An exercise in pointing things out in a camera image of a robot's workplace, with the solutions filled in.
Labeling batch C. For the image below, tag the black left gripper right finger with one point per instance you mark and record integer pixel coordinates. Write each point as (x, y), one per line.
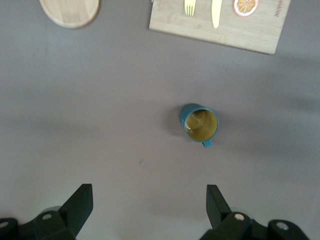
(220, 215)

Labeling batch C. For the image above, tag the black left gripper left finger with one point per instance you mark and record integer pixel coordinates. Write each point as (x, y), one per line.
(75, 212)

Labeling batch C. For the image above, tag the teal cup with yellow inside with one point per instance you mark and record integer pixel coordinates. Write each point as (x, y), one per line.
(200, 125)

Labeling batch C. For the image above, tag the wooden cup rack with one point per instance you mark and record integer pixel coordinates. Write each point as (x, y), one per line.
(70, 12)

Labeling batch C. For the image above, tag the wooden cutting board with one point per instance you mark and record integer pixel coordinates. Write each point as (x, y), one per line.
(250, 35)

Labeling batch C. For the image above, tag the yellow plastic knife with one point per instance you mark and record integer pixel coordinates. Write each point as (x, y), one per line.
(215, 15)

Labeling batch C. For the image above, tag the orange slice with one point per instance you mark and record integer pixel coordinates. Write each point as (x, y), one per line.
(246, 7)

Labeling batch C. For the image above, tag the yellow plastic fork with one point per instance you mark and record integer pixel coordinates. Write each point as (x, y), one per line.
(189, 5)

